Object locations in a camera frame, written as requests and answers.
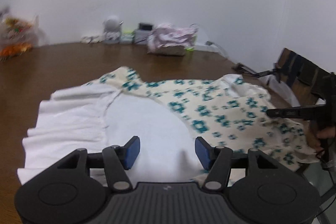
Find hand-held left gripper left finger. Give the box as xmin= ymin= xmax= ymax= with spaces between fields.
xmin=54 ymin=136 xmax=141 ymax=191

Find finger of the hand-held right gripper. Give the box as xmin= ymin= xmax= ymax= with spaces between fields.
xmin=266 ymin=105 xmax=326 ymax=120

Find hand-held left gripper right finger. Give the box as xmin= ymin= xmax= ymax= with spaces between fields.
xmin=195 ymin=136 xmax=282 ymax=191

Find cream teal flower garment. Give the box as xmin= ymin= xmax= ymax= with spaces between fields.
xmin=17 ymin=66 xmax=321 ymax=186

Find person's right hand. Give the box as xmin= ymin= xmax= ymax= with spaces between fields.
xmin=307 ymin=121 xmax=336 ymax=156

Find wooden chair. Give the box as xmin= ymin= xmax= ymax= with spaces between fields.
xmin=274 ymin=48 xmax=336 ymax=109

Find white power strip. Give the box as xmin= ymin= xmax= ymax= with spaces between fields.
xmin=195 ymin=42 xmax=224 ymax=53

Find green white small boxes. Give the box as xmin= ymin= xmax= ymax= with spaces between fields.
xmin=121 ymin=29 xmax=135 ymax=43

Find grey tin box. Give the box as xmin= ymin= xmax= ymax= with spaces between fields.
xmin=133 ymin=28 xmax=148 ymax=44

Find white astronaut speaker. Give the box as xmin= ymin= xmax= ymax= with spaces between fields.
xmin=103 ymin=16 xmax=123 ymax=44

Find clear box of orange snacks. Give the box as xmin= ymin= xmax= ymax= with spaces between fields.
xmin=0 ymin=42 xmax=34 ymax=60

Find clear plastic snack bag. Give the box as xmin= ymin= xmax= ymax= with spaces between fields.
xmin=0 ymin=14 xmax=40 ymax=44

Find black cable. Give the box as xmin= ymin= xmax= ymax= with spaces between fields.
xmin=314 ymin=135 xmax=336 ymax=217

